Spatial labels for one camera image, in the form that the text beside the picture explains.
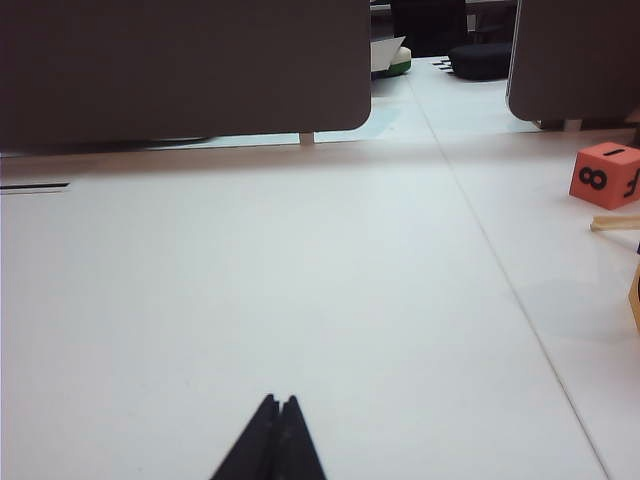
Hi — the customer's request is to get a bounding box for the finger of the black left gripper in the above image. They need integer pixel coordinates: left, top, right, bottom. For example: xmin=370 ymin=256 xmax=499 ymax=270
xmin=272 ymin=394 xmax=329 ymax=480
xmin=208 ymin=393 xmax=281 ymax=480

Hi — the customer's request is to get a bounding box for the yellow letter block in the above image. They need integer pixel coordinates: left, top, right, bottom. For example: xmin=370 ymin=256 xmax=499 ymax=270
xmin=628 ymin=264 xmax=640 ymax=331

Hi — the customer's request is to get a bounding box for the orange number block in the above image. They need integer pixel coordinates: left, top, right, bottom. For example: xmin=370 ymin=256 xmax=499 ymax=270
xmin=568 ymin=141 xmax=640 ymax=210

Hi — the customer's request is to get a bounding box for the light wooden stick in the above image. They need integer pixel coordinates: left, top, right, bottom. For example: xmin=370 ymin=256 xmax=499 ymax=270
xmin=589 ymin=213 xmax=640 ymax=234

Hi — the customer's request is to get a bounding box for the wide grey desk divider panel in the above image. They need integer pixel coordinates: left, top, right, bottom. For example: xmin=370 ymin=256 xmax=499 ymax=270
xmin=0 ymin=0 xmax=374 ymax=154

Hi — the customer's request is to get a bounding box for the white and green object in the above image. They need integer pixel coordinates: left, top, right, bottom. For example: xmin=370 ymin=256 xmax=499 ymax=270
xmin=370 ymin=34 xmax=414 ymax=79

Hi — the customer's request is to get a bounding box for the black round cushion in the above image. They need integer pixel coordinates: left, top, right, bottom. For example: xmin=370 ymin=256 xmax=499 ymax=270
xmin=446 ymin=41 xmax=515 ymax=81

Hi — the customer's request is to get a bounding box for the narrow grey desk divider panel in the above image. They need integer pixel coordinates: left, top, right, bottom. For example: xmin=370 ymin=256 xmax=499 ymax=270
xmin=505 ymin=0 xmax=640 ymax=124

